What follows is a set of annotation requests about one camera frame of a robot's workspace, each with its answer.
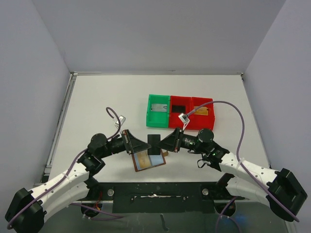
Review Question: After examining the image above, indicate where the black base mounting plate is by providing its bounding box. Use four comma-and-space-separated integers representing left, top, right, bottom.
82, 174, 233, 214

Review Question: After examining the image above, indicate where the dark grey card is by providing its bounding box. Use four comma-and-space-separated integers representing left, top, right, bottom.
147, 134, 161, 156

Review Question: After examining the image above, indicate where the red plastic bin right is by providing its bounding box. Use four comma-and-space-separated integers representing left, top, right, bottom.
189, 97, 215, 130

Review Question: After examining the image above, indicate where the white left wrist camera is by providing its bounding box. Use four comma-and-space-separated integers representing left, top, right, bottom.
115, 115, 126, 128

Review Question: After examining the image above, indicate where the red plastic bin middle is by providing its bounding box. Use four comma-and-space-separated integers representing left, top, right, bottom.
169, 96, 192, 128

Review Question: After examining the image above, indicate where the black card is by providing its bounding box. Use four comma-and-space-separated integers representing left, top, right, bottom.
172, 105, 186, 113

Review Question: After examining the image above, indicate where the green plastic bin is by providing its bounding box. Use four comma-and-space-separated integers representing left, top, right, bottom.
146, 94, 170, 128

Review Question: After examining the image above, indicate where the aluminium left frame rail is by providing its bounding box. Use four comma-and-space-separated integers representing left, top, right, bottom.
43, 72, 77, 176

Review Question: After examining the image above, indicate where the brown leather card holder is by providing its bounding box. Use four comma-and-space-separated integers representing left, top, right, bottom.
132, 150, 169, 172

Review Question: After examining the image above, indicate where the gold card pocket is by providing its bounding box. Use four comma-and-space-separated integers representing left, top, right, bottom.
194, 106, 209, 116

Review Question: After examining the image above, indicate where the red plastic bin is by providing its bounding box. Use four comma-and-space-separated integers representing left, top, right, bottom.
189, 97, 215, 130
169, 96, 192, 128

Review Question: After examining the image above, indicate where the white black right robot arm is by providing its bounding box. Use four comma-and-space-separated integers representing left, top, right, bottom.
158, 128, 308, 222

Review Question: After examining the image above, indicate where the aluminium front frame rail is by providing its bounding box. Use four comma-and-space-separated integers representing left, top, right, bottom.
28, 181, 291, 206

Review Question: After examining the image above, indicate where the aluminium frame rail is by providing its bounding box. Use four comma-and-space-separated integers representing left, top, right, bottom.
28, 181, 291, 206
43, 72, 77, 176

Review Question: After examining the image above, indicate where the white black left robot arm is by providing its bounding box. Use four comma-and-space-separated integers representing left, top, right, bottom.
5, 130, 151, 233

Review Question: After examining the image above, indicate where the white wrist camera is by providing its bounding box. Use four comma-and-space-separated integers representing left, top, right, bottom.
178, 113, 190, 125
115, 115, 126, 128

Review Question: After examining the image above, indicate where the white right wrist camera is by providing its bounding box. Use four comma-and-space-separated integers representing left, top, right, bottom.
178, 113, 190, 125

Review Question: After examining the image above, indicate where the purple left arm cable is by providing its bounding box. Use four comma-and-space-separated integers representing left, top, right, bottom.
7, 107, 124, 230

